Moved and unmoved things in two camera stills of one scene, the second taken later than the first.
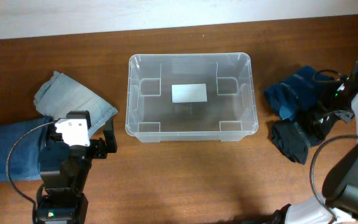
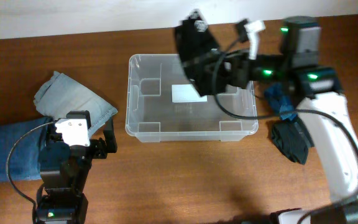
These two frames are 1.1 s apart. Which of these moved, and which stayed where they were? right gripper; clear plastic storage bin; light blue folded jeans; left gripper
Moved: right gripper
Stayed: light blue folded jeans; left gripper; clear plastic storage bin
